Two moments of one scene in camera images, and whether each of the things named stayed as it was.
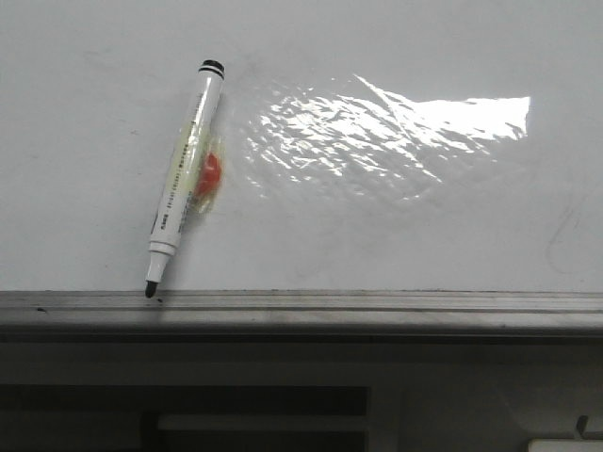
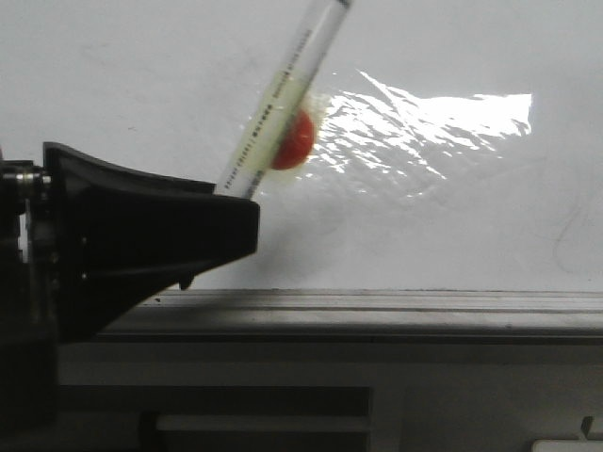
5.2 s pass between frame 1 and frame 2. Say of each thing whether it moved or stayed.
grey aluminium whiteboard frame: stayed
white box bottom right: stayed
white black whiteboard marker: moved
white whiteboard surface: stayed
